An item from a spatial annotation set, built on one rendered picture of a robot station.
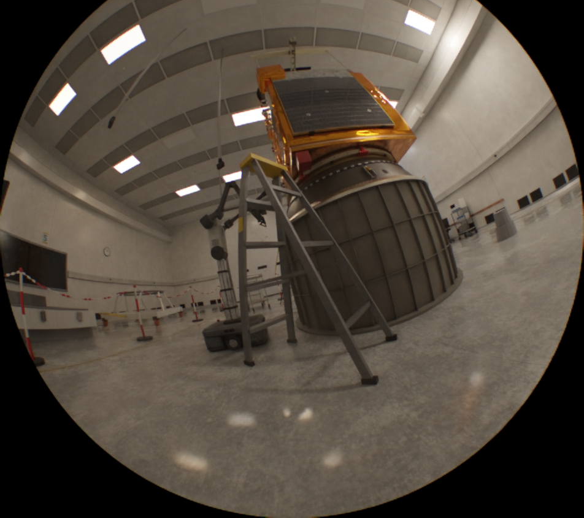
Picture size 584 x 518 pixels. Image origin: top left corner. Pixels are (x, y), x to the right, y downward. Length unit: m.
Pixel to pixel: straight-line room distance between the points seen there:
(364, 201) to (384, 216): 0.22
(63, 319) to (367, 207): 4.55
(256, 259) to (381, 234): 8.81
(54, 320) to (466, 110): 9.95
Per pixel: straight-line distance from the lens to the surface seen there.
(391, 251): 1.56
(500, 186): 6.13
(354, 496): 0.63
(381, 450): 0.70
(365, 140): 2.14
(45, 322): 3.86
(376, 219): 1.57
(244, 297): 1.29
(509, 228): 3.50
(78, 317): 4.05
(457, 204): 6.34
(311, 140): 1.96
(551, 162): 5.79
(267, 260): 9.85
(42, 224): 7.59
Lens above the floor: 0.60
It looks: 16 degrees up
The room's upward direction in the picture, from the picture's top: 15 degrees counter-clockwise
